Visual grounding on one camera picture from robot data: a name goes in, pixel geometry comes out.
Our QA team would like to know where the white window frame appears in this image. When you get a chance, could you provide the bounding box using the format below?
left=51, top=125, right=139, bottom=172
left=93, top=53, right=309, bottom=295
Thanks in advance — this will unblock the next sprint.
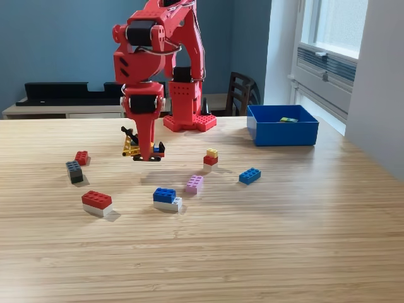
left=288, top=0, right=369, bottom=122

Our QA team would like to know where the pink brick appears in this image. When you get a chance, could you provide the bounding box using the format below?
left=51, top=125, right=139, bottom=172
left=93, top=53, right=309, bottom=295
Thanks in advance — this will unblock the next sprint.
left=185, top=175, right=205, bottom=195

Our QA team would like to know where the yellow toy digger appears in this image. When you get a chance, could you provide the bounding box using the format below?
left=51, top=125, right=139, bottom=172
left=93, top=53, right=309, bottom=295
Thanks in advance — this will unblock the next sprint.
left=121, top=126, right=166, bottom=162

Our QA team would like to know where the blue plastic bin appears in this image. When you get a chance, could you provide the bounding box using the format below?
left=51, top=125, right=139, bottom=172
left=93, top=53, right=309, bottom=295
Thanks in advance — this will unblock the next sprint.
left=246, top=104, right=319, bottom=147

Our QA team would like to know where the yellow red white brick stack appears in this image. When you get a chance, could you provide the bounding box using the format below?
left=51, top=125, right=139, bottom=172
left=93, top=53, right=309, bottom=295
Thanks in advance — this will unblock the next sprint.
left=203, top=148, right=219, bottom=173

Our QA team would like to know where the grey window vent grille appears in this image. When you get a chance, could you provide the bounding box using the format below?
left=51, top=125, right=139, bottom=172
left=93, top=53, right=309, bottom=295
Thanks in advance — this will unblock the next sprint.
left=297, top=46, right=358, bottom=84

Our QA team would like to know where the red and white brick stack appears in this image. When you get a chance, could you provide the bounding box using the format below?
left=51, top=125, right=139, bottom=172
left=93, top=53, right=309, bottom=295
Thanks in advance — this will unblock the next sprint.
left=81, top=190, right=114, bottom=218

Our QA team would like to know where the pale wooden sideboard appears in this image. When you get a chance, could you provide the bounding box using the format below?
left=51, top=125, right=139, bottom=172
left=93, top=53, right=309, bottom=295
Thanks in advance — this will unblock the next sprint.
left=1, top=93, right=236, bottom=120

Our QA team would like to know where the grey and dark brick stack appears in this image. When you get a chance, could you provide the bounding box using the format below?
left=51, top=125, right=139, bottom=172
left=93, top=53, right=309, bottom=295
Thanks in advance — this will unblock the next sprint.
left=65, top=160, right=85, bottom=185

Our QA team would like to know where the small red brick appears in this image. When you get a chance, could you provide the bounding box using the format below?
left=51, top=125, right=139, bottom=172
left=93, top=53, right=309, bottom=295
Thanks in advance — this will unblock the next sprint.
left=74, top=150, right=90, bottom=166

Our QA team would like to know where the blue and white brick stack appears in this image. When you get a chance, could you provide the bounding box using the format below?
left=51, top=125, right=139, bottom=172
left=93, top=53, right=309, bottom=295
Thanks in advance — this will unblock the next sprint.
left=153, top=187, right=183, bottom=212

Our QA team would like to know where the dark wooden chair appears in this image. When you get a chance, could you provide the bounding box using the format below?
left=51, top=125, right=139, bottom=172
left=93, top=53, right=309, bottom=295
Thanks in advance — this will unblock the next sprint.
left=224, top=71, right=261, bottom=117

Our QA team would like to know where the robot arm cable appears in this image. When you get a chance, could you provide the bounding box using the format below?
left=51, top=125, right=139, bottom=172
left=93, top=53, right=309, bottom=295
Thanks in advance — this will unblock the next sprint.
left=135, top=42, right=183, bottom=57

